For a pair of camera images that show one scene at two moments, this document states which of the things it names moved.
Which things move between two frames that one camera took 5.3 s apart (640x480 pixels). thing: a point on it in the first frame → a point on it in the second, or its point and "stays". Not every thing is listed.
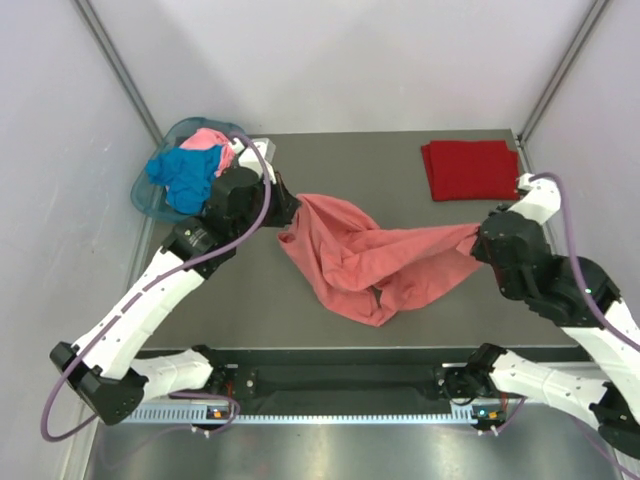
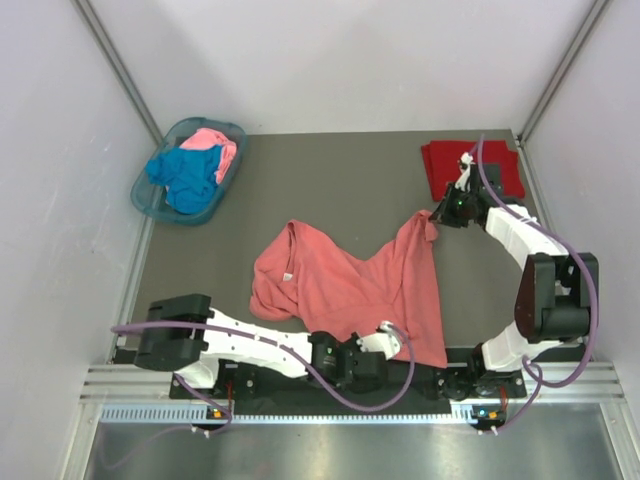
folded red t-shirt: x=471 y=170 stays
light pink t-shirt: x=203 y=138 stays
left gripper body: x=277 y=214 → x=349 y=342
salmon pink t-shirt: x=370 y=274 → x=300 y=278
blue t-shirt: x=187 y=175 stays
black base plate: x=290 y=377 stays
